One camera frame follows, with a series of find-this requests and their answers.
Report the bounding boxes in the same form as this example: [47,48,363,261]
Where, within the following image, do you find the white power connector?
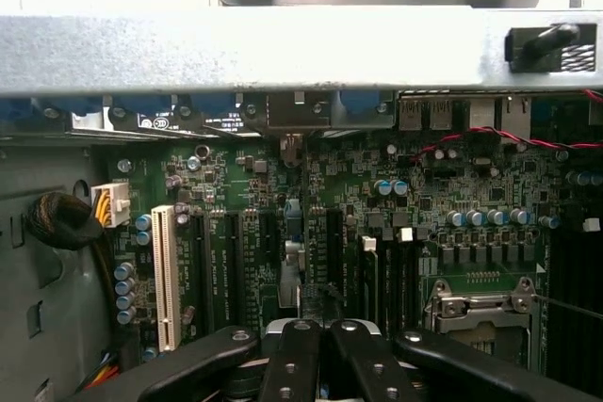
[90,179,132,230]

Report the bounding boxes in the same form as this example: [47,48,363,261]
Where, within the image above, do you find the short black expansion slot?
[258,210,280,272]

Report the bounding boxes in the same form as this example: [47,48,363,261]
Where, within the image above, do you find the metal rear port block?
[398,97,532,134]

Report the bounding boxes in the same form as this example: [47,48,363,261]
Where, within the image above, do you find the green motherboard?
[107,137,603,375]

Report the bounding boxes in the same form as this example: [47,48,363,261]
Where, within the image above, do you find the yellow and red wires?
[86,348,124,388]

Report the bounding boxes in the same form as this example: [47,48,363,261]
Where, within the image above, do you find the black sleeved wire bundle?
[25,191,104,251]

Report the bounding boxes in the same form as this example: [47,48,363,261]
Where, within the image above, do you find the black and silver PC case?
[0,1,603,402]

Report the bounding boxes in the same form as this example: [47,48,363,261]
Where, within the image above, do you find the white PCI slot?
[151,203,183,354]

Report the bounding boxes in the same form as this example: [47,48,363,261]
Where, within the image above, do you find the red and black twisted wire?
[408,88,603,169]

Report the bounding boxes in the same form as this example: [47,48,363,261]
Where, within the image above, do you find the metal CPU socket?
[423,276,551,357]

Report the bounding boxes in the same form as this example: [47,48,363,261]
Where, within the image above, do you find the long black expansion slot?
[222,210,245,329]
[189,210,212,343]

